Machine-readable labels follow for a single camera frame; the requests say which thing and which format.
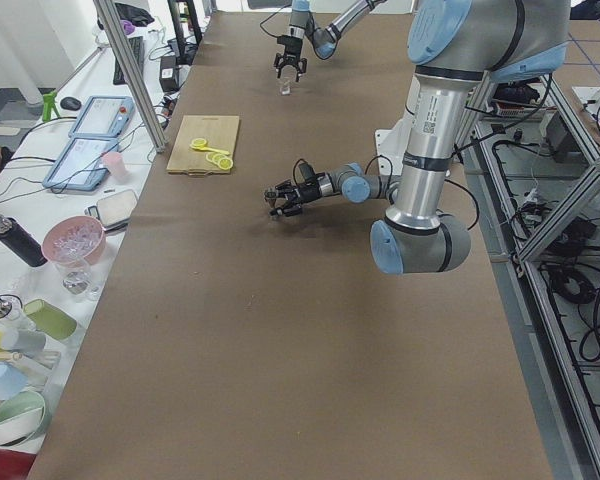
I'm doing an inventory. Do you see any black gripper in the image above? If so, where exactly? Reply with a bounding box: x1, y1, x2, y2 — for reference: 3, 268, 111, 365
272, 172, 326, 217
273, 35, 307, 82

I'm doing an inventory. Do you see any steel double jigger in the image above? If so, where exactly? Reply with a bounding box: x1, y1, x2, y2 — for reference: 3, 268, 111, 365
264, 189, 278, 217

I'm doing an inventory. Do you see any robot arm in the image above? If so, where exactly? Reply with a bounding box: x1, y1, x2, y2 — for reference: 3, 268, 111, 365
265, 1, 570, 275
273, 0, 382, 82

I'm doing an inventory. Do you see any pink plastic cup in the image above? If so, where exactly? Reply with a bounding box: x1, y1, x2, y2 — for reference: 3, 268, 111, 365
101, 151, 128, 183

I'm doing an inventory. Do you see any light blue cup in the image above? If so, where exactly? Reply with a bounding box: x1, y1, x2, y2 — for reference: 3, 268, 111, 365
0, 362, 28, 400

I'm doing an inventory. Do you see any lemon slice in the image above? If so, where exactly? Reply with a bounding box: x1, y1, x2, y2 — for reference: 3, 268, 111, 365
206, 152, 223, 164
217, 156, 233, 171

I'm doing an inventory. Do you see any bamboo cutting board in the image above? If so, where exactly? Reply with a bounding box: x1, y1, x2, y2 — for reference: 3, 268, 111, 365
166, 115, 240, 177

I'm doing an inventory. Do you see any yellow plastic spoon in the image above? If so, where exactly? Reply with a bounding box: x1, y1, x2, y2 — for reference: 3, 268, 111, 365
189, 137, 231, 154

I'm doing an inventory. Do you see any black keyboard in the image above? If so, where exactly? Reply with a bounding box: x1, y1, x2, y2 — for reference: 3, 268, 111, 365
112, 35, 146, 86

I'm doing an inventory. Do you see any blue teach pendant far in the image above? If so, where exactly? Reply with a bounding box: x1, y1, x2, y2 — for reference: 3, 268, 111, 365
68, 96, 135, 139

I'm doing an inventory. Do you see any blue teach pendant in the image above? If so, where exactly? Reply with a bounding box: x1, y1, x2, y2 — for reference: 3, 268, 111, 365
68, 96, 135, 139
42, 137, 119, 193

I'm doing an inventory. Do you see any blue teach pendant near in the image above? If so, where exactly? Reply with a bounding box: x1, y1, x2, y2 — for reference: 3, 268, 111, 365
42, 137, 119, 193

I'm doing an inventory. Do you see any pink bowl with ice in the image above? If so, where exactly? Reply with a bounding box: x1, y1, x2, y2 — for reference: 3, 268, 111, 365
41, 215, 106, 265

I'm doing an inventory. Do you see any computer mouse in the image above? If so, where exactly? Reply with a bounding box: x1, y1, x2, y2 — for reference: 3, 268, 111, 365
60, 96, 82, 111

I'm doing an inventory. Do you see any clear wine glass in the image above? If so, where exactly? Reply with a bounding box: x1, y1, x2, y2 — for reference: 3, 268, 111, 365
55, 259, 93, 301

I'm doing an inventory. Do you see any green ceramic bottle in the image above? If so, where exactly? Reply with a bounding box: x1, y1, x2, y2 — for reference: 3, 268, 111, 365
23, 299, 77, 341

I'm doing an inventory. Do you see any black insulated bottle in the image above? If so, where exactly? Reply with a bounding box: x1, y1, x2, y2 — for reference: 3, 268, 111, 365
0, 214, 47, 267

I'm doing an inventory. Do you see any glass dispenser with steel spout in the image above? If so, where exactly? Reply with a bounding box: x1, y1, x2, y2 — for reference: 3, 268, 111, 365
0, 294, 25, 322

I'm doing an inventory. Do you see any pale green bowl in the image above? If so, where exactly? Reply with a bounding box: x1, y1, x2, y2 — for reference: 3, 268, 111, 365
0, 391, 50, 446

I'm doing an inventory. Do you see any aluminium frame post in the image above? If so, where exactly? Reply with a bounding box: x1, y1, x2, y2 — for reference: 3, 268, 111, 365
93, 0, 167, 153

